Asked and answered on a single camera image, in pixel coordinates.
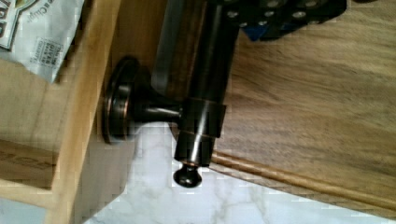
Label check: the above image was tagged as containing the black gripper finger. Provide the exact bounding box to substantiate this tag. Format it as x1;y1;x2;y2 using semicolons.
214;0;347;41

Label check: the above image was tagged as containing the wooden drawer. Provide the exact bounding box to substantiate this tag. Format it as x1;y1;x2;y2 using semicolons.
1;0;168;224

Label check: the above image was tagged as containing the white snack packet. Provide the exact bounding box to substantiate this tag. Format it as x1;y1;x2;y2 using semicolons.
0;0;85;83

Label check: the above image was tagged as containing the dark bronze drawer handle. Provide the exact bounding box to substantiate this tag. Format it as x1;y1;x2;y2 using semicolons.
102;0;239;188

